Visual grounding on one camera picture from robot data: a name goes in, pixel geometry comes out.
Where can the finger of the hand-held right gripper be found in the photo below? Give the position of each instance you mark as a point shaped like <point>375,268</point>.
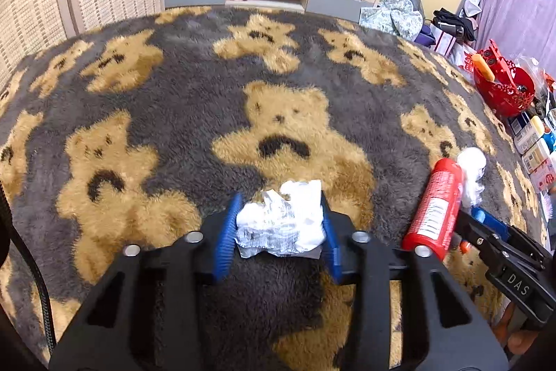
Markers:
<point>488,221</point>

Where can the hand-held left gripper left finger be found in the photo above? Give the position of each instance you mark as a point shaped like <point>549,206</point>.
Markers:
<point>226,240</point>

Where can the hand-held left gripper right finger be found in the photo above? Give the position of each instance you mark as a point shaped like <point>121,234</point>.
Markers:
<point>333,253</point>

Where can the white paper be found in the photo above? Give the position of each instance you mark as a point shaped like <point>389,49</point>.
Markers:
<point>278,219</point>

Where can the white plastic wrap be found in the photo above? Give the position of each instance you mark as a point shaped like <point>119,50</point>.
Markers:
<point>471,166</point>

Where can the red can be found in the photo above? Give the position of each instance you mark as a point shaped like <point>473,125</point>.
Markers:
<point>434,201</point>

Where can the person's right hand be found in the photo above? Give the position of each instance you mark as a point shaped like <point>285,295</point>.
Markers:
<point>517,338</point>

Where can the white bottle pink label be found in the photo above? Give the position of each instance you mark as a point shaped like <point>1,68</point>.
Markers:
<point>545,177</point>

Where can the yellow capped bottle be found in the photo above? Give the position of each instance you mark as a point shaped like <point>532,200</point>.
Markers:
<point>530,134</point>

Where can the red openwork basket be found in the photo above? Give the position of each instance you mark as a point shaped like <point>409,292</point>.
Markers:
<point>504,93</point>

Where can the bear-print fleece blanket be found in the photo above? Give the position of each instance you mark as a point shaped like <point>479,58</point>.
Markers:
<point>173,93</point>

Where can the black bag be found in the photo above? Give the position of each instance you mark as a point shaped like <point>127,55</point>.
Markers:
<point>454,23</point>

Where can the green floral cloth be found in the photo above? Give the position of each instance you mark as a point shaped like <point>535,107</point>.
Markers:
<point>391,19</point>

